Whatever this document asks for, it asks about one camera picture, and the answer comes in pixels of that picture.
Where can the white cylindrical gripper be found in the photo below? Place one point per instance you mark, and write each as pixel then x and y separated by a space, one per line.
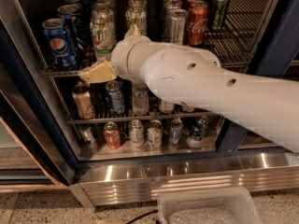
pixel 121 57

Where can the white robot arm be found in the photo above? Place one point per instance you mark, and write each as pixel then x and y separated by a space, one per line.
pixel 194 77

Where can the blue can middle shelf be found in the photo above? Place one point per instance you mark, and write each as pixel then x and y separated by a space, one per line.
pixel 115 98

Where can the gold can middle shelf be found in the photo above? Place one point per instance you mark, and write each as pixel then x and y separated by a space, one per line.
pixel 83 99

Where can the blue pepsi can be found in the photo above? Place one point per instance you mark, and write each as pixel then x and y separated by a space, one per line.
pixel 71 13
pixel 60 42

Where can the front blue pepsi can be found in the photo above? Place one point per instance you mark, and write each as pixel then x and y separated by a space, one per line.
pixel 60 42

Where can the front slim silver can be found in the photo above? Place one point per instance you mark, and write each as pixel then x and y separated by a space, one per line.
pixel 178 23

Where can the slim silver can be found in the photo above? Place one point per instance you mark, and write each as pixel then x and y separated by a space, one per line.
pixel 178 23
pixel 169 5

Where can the silver 7up can bottom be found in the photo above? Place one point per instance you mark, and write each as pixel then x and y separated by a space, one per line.
pixel 136 133

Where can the front red coca-cola can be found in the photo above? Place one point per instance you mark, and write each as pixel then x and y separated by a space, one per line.
pixel 196 28

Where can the red can bottom shelf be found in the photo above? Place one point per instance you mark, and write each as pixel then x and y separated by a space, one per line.
pixel 112 135

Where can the orange can middle shelf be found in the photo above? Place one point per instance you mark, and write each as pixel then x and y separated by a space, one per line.
pixel 188 109

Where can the dark silver can bottom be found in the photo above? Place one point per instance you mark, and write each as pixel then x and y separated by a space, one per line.
pixel 86 131

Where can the blue silver can bottom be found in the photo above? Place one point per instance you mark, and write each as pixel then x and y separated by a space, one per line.
pixel 176 126

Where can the pepsi can bottom shelf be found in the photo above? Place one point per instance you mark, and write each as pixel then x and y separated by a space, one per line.
pixel 198 128

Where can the front green soda can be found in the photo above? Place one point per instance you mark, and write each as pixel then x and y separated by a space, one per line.
pixel 218 13

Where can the open fridge glass door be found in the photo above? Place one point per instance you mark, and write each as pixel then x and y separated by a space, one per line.
pixel 34 151

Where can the clear water bottle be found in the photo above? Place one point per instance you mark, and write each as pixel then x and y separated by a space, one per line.
pixel 140 95

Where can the clear plastic bin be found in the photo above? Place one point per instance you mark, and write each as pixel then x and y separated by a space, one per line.
pixel 208 206

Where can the middle wire fridge shelf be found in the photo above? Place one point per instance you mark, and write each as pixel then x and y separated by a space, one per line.
pixel 103 113

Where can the wire fridge shelf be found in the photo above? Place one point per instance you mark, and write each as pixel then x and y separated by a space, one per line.
pixel 232 43
pixel 103 113

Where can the top wire fridge shelf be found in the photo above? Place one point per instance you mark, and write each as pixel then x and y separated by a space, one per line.
pixel 232 43

